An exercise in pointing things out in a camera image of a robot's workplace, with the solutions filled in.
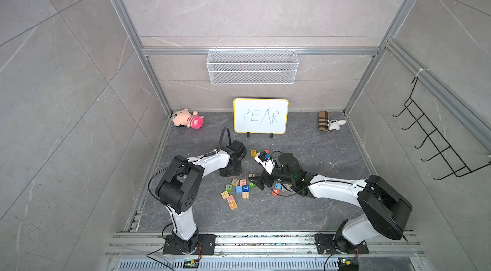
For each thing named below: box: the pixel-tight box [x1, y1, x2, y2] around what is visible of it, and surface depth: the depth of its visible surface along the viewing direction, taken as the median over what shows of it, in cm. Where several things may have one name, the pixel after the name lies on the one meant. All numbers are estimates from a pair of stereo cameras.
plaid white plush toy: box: [318, 110, 348, 133], surface depth 113 cm
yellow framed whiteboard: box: [233, 98, 289, 134], surface depth 105 cm
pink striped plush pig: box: [171, 108, 205, 130], surface depth 109 cm
